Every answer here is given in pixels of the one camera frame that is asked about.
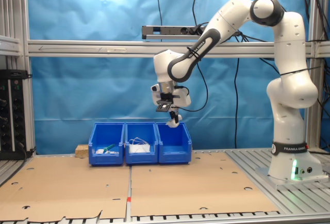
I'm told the white printed gauze packet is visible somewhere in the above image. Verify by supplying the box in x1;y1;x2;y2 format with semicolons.
166;115;183;129

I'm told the blue plastic bin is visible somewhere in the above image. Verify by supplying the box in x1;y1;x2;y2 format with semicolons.
156;122;193;165
124;122;159;165
88;122;126;167

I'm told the stack of white masks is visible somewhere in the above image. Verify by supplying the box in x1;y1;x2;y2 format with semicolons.
128;137;152;154

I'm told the brown cardboard sheet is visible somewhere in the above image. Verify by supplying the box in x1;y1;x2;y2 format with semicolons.
130;151;281;218
0;156;131;223

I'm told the grey power strip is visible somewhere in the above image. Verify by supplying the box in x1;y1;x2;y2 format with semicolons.
141;25;207;41

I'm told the chipboard block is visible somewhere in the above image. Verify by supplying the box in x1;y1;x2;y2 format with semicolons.
75;144;91;157

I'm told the horizontal aluminium beam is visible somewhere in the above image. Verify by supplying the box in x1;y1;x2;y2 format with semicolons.
27;40;330;58

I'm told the black socket strip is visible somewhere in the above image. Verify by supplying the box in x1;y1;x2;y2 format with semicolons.
11;78;28;152
0;78;12;152

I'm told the black flat box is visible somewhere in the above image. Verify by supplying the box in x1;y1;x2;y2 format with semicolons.
0;69;29;79

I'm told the black gripper camera mount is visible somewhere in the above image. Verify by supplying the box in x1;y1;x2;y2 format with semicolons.
155;92;181;113

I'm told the black camera cable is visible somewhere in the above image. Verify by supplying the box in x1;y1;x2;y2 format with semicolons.
174;51;209;113

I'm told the black hanging cable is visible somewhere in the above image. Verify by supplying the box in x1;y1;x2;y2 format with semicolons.
192;0;199;26
156;0;163;27
234;57;240;149

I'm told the aluminium frame post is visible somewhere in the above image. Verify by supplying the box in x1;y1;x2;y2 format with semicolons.
0;0;36;155
308;0;326;149

